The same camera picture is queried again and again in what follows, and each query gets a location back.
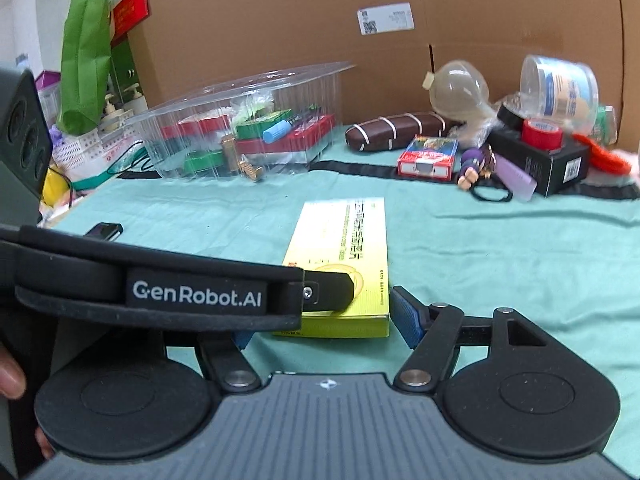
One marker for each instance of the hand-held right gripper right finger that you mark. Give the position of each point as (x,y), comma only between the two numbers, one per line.
(407,322)

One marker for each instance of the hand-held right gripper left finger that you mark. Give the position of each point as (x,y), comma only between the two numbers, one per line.
(243,340)

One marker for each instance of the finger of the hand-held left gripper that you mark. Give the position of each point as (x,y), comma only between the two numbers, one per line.
(330,290)

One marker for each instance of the yellow-green cardboard box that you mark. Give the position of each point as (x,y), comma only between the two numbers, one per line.
(340,240)

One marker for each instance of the clear plastic container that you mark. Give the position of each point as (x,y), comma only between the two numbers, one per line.
(210,102)

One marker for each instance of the person's left hand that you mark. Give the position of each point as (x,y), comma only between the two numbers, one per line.
(10,375)

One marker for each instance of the small black device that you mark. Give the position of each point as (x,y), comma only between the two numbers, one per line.
(104,231)

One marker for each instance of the teal cloth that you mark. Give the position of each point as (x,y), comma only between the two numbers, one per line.
(500,260)

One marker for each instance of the white plastic basket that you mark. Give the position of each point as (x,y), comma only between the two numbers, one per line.
(75,152)

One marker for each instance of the small brass ornament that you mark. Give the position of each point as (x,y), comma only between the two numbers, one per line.
(250,169)

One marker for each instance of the red and green box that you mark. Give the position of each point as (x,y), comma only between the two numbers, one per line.
(200,127)
(310,136)

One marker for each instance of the playing card box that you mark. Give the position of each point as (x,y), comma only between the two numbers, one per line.
(425,160)

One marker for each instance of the light blue cylinder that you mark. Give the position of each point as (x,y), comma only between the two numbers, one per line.
(276,132)

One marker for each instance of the purple toy figure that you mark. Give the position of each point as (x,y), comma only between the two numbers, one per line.
(472,165)

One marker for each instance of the brown striped pouch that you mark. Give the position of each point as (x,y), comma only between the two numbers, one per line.
(402,135)

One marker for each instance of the black marker pen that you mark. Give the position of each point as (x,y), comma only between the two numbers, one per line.
(302,116)

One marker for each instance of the lilac tube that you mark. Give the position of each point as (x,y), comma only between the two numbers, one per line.
(515,177)

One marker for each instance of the purple box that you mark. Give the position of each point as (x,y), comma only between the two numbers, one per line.
(47,82)

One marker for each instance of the black box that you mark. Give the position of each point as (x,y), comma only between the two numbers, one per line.
(555,166)

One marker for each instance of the green fabric bag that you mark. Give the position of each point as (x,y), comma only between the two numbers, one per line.
(85,60)

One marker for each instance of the red tape roll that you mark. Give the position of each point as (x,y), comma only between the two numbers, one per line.
(542,136)

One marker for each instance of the black tape roll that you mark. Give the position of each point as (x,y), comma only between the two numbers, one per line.
(507,115)

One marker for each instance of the clear glass light bulb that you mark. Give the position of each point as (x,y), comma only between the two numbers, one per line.
(457,87)

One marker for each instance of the large brown cardboard box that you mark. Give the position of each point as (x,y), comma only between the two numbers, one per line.
(300,20)

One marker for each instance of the white shipping label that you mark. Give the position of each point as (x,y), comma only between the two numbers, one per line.
(386,19)

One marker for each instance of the clear jar with blue label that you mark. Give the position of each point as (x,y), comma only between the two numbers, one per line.
(560,90)

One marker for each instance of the crumpled green plastic wrap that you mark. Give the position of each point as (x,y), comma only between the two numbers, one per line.
(607,120)

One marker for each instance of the red wall calendar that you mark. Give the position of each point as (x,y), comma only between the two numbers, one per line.
(130,10)

